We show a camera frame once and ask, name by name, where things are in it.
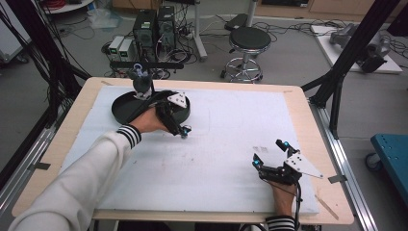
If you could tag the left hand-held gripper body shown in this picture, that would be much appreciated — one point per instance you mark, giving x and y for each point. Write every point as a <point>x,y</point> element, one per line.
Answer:
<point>177,99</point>

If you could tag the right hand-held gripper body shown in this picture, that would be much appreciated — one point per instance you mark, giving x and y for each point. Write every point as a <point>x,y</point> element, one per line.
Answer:
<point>303,165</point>

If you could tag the black oval tray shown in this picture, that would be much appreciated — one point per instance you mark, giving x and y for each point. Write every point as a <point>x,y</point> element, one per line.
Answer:
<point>123,109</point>

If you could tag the person's left hand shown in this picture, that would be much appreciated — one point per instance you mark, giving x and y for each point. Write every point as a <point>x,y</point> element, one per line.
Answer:
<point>148,122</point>

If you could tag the person's right hand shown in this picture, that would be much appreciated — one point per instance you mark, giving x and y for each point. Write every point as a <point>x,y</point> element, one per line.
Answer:
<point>284,197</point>

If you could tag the grey tape strip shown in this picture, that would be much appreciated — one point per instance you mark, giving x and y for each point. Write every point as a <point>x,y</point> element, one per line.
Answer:
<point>336,179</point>
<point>40,166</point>

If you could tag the black T-shaped stand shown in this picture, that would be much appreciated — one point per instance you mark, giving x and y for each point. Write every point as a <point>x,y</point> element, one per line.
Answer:
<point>163,65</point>

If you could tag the white foam mat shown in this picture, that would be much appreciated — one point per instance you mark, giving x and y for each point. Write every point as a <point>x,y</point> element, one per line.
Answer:
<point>218,173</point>

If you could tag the thin wooden stick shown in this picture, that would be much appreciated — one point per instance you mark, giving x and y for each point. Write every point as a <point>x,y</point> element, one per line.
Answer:
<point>327,207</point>

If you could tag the white desk leg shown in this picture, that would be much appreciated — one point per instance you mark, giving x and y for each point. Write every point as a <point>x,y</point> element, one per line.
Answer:
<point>252,12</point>
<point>198,32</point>

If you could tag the white power supply box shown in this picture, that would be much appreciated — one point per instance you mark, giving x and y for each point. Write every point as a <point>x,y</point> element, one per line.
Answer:
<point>115,46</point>
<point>126,49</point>

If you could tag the black computer tower green label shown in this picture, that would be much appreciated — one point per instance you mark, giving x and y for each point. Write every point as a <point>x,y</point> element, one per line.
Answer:
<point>145,32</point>

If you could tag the blue cart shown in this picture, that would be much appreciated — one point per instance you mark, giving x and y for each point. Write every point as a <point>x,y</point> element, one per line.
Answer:
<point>391,160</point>

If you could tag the black round stool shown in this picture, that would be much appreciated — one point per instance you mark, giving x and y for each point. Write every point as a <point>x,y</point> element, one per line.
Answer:
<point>250,38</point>

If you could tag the black flat floor device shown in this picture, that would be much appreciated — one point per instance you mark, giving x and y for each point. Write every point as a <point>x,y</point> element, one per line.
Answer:
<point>235,21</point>

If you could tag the white floor board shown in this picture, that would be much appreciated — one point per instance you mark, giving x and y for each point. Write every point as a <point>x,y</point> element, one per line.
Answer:
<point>332,51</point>

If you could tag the clear plastic bag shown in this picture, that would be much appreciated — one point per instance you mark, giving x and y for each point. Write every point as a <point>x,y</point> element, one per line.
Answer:
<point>104,17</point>

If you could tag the grey robot parts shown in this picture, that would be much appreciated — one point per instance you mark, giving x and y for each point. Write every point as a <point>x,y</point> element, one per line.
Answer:
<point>373,51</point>

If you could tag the round white table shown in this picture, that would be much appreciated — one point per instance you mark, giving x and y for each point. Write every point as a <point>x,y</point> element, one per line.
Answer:
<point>69,6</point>

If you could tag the white cabinet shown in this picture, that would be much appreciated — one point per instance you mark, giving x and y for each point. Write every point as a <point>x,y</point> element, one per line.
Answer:
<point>11,35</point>

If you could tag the aluminium rail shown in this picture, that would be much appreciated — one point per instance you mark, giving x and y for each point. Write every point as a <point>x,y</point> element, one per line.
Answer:
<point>343,154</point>
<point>22,170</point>

